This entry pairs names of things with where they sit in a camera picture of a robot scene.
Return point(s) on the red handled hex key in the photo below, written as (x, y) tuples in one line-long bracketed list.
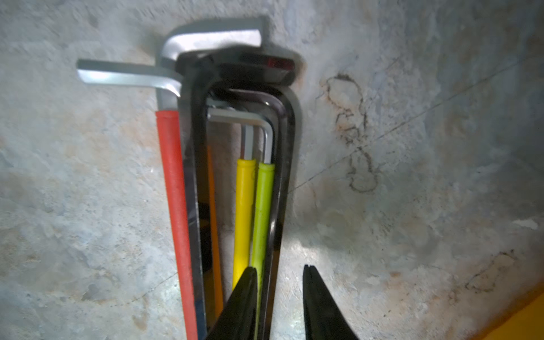
[(179, 44)]

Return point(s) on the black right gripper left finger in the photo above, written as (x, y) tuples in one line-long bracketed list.
[(238, 318)]

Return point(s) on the yellow handled hex key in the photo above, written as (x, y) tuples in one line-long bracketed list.
[(244, 200)]

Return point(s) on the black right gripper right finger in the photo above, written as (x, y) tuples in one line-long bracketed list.
[(322, 316)]

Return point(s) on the large black hex key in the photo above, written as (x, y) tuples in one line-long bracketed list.
[(235, 74)]

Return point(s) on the thin black hex key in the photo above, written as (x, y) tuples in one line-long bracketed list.
[(283, 121)]

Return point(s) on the orange handled hex key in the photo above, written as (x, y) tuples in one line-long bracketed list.
[(214, 255)]

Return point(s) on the green handled hex key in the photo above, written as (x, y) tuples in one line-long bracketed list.
[(264, 178)]

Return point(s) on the yellow storage tray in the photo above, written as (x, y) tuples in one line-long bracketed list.
[(526, 324)]

